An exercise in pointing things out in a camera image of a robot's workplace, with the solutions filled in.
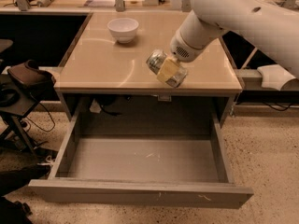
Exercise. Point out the open grey top drawer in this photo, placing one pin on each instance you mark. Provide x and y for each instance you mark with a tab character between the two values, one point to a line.
143	151

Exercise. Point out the white rod with black tip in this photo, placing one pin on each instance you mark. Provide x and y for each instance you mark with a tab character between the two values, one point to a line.
245	64

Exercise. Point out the crushed silver 7up can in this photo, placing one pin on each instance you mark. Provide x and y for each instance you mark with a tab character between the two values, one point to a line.
155	61

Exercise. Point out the black side stand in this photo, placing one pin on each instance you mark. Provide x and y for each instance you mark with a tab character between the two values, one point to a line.
12	116

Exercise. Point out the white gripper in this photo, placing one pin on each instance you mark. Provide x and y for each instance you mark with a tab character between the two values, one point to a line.
180	49

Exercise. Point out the brown cushioned headset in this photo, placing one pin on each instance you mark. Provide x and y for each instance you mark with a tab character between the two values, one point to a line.
30	78

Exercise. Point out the grey cabinet with beige top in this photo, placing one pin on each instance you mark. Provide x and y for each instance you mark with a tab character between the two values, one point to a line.
97	64

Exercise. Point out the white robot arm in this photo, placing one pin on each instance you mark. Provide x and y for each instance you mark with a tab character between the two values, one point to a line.
271	29

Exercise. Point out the white ceramic bowl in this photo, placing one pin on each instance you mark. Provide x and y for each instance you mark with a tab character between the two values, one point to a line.
123	30

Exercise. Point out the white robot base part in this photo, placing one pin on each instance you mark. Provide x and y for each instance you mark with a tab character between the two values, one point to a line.
274	76

